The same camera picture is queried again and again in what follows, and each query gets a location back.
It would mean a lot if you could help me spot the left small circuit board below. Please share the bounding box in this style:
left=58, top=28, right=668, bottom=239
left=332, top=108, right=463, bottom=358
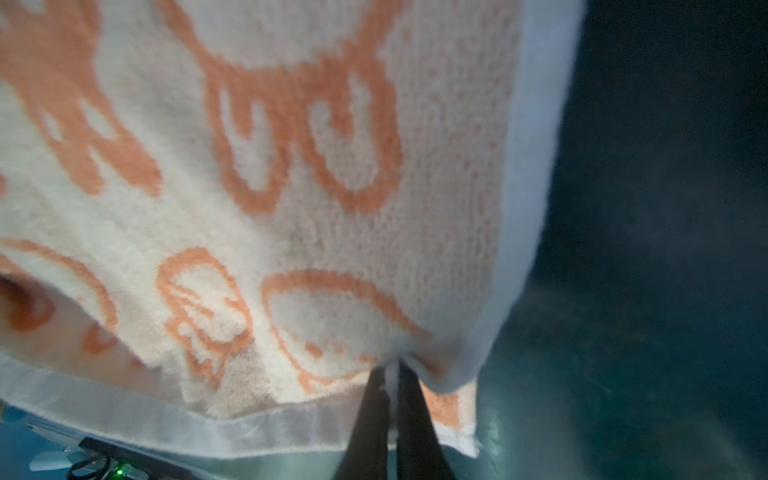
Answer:
left=66, top=454, right=153, bottom=480

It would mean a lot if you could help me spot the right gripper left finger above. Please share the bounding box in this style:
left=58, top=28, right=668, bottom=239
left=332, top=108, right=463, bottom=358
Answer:
left=333, top=367, right=390, bottom=480

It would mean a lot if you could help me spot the orange white patterned towel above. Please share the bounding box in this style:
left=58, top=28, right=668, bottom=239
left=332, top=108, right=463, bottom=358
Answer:
left=1, top=1, right=586, bottom=458

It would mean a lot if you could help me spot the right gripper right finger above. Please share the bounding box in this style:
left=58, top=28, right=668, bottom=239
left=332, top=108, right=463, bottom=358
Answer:
left=396, top=363, right=456, bottom=480

